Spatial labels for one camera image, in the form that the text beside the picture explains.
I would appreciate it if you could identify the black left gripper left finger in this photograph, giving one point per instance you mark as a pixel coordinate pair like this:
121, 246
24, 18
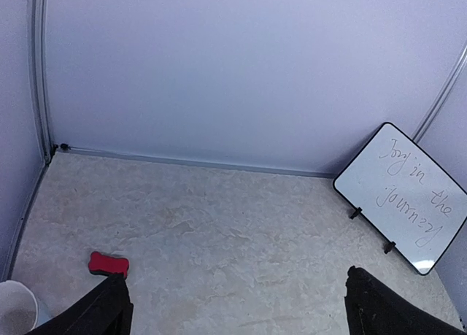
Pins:
107, 309

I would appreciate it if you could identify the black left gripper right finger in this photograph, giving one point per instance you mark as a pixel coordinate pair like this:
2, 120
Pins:
373, 308

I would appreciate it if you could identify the red bone-shaped eraser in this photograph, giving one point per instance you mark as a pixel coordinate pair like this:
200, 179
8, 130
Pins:
106, 265

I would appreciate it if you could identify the white whiteboard black frame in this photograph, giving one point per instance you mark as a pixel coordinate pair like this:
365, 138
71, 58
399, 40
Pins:
405, 195

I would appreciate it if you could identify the black whiteboard stand foot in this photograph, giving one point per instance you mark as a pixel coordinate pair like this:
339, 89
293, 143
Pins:
355, 213
388, 247

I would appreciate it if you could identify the light blue mug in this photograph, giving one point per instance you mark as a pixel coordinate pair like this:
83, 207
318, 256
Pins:
21, 310

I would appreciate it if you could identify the aluminium corner post right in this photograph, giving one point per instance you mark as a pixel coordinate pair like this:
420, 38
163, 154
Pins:
442, 96

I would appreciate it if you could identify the aluminium corner post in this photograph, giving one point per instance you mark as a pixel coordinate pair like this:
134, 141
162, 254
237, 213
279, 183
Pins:
38, 78
442, 96

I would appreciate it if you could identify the aluminium corner post left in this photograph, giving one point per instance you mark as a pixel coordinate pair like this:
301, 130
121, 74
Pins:
38, 78

